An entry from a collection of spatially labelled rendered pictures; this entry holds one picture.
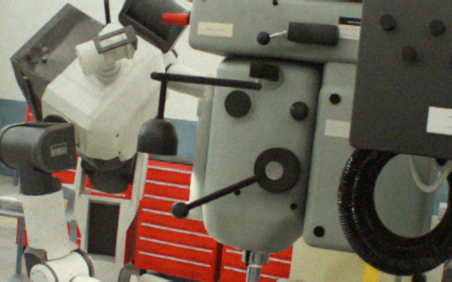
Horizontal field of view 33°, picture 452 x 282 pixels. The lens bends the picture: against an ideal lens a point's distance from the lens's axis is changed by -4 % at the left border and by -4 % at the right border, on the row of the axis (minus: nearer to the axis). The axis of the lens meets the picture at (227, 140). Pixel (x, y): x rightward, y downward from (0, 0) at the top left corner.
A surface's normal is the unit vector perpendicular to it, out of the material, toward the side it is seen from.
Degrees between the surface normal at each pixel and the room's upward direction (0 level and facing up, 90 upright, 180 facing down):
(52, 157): 86
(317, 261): 90
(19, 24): 90
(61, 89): 58
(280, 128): 90
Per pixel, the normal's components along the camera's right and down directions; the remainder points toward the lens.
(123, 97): 0.62, 0.03
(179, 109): -0.32, 0.01
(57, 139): 0.82, 0.04
